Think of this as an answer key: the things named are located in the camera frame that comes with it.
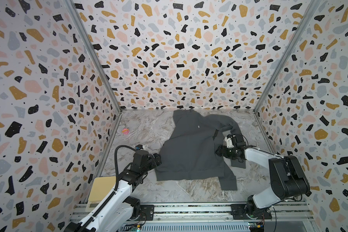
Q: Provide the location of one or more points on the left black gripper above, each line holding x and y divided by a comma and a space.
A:
153, 164

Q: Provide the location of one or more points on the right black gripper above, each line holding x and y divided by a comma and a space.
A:
224, 151

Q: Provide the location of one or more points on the dark grey jacket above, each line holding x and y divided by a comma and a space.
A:
189, 154

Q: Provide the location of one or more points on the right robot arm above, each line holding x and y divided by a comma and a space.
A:
287, 179

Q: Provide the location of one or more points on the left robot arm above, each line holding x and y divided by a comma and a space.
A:
113, 197

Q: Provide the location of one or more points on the pink sticker on table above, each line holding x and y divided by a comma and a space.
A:
125, 131

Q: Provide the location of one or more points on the beige foam pad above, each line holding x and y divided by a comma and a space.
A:
100, 189

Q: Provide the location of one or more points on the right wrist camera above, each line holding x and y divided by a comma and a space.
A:
229, 141

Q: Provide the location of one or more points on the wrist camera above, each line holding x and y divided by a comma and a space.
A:
140, 147
229, 141

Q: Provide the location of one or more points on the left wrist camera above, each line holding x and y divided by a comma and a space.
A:
140, 147

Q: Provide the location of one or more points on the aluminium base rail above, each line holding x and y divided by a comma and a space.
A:
214, 217

